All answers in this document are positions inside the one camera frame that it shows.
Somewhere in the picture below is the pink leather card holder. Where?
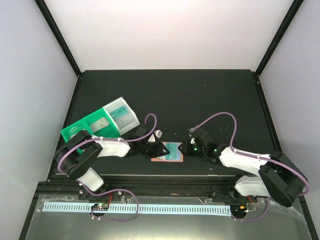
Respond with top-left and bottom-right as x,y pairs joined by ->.
150,141 -> 185,163

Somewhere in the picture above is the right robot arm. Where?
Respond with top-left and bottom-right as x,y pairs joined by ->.
178,128 -> 309,208

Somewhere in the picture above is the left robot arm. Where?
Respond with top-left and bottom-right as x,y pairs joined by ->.
54,124 -> 170,200

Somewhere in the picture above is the teal card in bin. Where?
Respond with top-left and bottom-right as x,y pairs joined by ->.
110,106 -> 132,121

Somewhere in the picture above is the grey card in bin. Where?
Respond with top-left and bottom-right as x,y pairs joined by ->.
89,117 -> 109,133

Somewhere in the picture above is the white plastic bin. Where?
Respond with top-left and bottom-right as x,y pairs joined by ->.
102,97 -> 140,136

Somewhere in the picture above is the green plastic bin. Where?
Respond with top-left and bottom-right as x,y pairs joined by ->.
60,107 -> 120,142

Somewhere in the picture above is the small circuit board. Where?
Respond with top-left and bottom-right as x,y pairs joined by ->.
91,203 -> 109,211

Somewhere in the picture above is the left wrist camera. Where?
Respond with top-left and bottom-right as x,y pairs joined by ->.
147,129 -> 163,143

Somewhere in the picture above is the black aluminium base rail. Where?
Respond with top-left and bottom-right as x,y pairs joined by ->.
32,173 -> 303,203

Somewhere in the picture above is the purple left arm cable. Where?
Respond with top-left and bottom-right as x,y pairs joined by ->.
56,113 -> 158,222

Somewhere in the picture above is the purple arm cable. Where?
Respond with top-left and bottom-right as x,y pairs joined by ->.
56,113 -> 158,222
191,111 -> 311,222

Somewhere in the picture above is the white slotted cable duct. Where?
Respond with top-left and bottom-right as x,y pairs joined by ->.
42,202 -> 231,217

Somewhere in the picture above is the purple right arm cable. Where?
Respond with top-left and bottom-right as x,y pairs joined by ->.
191,111 -> 311,222

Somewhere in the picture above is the right black frame post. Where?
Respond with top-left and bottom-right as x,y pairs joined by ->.
255,0 -> 304,77

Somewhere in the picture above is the black frame post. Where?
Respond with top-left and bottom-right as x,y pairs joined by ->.
34,0 -> 82,77
255,0 -> 304,77

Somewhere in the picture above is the left black frame post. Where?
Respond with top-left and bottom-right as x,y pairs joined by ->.
34,0 -> 82,77

